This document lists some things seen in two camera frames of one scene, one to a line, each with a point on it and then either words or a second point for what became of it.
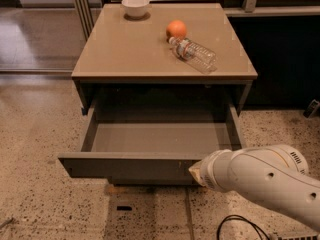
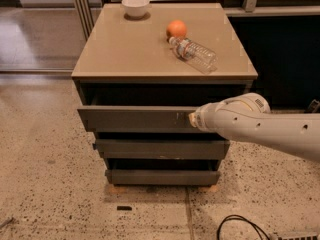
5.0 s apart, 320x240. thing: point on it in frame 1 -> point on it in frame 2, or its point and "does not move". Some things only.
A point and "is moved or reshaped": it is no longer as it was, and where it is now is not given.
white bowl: [136, 6] does not move
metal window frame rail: [84, 9] does not move
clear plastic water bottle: [203, 59] does not move
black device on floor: [311, 108] does not move
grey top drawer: [152, 142] is moved or reshaped
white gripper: [210, 172] -> [207, 118]
